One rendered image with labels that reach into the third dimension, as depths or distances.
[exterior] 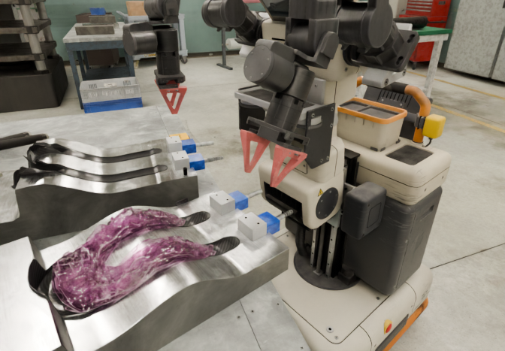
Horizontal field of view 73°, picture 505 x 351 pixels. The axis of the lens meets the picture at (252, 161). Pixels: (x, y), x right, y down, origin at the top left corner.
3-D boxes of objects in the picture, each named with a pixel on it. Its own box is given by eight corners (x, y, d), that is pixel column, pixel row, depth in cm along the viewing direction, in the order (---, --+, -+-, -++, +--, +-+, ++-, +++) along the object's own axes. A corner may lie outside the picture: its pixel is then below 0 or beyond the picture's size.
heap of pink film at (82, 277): (178, 213, 74) (174, 182, 71) (224, 258, 62) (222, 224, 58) (44, 267, 60) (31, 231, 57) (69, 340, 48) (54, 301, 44)
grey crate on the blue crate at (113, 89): (138, 89, 410) (137, 76, 404) (142, 98, 376) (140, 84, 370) (83, 94, 391) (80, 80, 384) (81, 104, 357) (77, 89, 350)
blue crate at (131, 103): (141, 105, 420) (138, 88, 410) (144, 116, 386) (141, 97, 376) (87, 111, 401) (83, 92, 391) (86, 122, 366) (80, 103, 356)
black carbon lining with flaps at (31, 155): (161, 153, 99) (157, 122, 94) (170, 179, 85) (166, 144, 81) (23, 174, 88) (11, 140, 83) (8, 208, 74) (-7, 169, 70)
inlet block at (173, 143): (211, 147, 104) (210, 131, 101) (216, 154, 100) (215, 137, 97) (167, 154, 100) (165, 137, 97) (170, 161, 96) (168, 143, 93)
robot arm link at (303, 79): (324, 71, 59) (299, 66, 62) (300, 57, 54) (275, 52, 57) (309, 110, 60) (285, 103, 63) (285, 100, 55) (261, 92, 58)
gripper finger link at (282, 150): (268, 190, 55) (289, 135, 54) (240, 174, 60) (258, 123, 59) (294, 193, 60) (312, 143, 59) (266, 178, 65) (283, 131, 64)
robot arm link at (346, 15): (394, 22, 67) (370, 21, 70) (376, -13, 59) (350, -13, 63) (373, 65, 67) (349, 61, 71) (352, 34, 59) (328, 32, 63)
